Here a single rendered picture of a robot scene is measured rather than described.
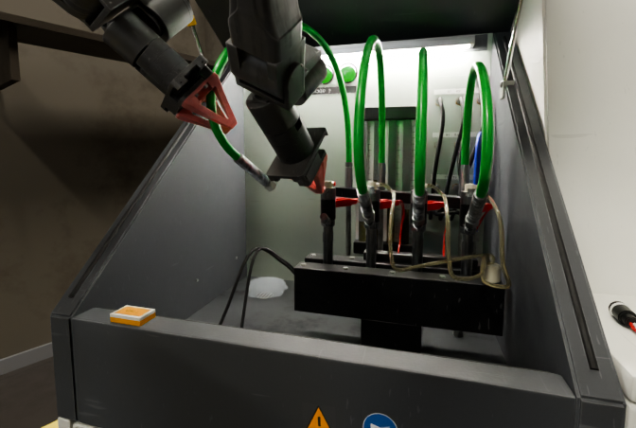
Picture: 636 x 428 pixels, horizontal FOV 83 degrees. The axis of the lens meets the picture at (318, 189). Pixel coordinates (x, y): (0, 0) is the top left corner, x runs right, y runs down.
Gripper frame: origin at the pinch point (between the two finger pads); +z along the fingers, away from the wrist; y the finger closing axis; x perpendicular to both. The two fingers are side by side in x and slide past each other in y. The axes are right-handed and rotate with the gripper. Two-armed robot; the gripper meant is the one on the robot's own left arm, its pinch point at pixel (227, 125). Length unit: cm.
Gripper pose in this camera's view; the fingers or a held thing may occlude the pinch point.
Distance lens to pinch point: 58.4
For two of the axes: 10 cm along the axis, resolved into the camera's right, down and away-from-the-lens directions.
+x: -5.0, 7.5, -4.2
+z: 7.0, 6.4, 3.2
